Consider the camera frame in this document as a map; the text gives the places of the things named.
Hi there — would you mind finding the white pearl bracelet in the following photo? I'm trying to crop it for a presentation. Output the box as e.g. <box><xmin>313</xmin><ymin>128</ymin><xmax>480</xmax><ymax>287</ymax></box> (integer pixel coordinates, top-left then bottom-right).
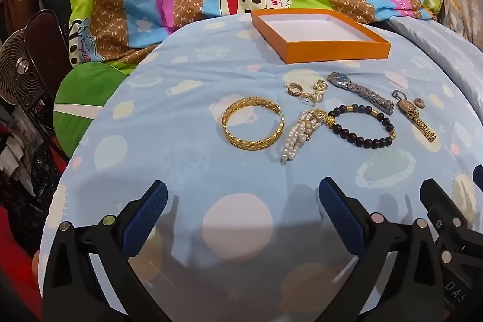
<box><xmin>280</xmin><ymin>109</ymin><xmax>328</xmax><ymax>164</ymax></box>

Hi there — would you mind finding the silver wristwatch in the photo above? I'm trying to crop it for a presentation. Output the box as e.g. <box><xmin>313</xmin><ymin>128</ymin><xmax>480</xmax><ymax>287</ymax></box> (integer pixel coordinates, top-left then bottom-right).
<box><xmin>327</xmin><ymin>72</ymin><xmax>394</xmax><ymax>115</ymax></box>

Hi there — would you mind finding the gold wristwatch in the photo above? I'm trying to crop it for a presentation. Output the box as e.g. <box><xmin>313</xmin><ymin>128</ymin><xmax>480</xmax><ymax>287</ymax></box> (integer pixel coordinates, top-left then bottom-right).
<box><xmin>392</xmin><ymin>90</ymin><xmax>437</xmax><ymax>143</ymax></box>

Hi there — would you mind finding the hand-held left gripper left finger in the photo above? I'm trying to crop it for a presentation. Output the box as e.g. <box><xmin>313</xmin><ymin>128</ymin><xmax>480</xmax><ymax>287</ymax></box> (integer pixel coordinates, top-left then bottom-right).
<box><xmin>41</xmin><ymin>180</ymin><xmax>170</xmax><ymax>322</ymax></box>

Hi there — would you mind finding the pile of dark clothes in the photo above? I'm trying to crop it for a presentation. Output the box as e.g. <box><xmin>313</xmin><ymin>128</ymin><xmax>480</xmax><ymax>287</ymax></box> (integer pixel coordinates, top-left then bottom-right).
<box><xmin>0</xmin><ymin>118</ymin><xmax>70</xmax><ymax>211</ymax></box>

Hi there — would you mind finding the black chair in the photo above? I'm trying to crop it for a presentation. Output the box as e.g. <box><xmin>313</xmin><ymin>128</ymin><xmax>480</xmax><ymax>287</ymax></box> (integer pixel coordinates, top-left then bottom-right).
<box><xmin>24</xmin><ymin>10</ymin><xmax>72</xmax><ymax>160</ymax></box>

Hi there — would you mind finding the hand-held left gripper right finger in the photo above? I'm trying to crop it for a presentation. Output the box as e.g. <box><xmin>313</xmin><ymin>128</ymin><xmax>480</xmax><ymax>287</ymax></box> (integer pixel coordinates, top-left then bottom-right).
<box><xmin>318</xmin><ymin>177</ymin><xmax>448</xmax><ymax>322</ymax></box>

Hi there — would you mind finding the light blue planet bedsheet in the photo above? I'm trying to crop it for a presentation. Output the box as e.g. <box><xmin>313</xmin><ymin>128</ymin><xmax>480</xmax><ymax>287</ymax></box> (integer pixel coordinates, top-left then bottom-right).
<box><xmin>32</xmin><ymin>11</ymin><xmax>483</xmax><ymax>322</ymax></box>

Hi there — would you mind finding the black bead bracelet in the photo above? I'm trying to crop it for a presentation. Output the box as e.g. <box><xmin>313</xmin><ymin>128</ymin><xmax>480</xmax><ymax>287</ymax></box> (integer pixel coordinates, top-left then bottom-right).
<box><xmin>326</xmin><ymin>103</ymin><xmax>397</xmax><ymax>150</ymax></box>

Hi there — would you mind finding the round black fan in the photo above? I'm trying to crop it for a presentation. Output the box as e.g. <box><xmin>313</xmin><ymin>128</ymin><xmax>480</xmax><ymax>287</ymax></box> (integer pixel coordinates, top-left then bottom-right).
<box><xmin>0</xmin><ymin>39</ymin><xmax>48</xmax><ymax>106</ymax></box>

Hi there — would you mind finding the green cushion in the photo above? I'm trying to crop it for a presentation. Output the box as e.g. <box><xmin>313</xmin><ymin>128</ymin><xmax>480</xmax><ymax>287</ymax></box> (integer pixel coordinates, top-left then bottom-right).
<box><xmin>53</xmin><ymin>63</ymin><xmax>127</xmax><ymax>160</ymax></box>

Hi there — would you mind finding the orange jewelry box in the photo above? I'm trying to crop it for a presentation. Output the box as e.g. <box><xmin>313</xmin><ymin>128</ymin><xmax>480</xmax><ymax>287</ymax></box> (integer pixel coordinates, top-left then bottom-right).
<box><xmin>251</xmin><ymin>9</ymin><xmax>392</xmax><ymax>65</ymax></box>

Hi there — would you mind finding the gold woven bangle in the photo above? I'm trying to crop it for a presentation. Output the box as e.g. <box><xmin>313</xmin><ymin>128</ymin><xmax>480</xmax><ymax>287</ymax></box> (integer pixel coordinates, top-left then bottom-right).
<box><xmin>221</xmin><ymin>97</ymin><xmax>285</xmax><ymax>150</ymax></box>

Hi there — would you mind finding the red cloth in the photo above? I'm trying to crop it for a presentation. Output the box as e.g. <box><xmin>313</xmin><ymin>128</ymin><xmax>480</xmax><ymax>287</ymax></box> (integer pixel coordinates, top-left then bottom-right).
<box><xmin>0</xmin><ymin>205</ymin><xmax>44</xmax><ymax>315</ymax></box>

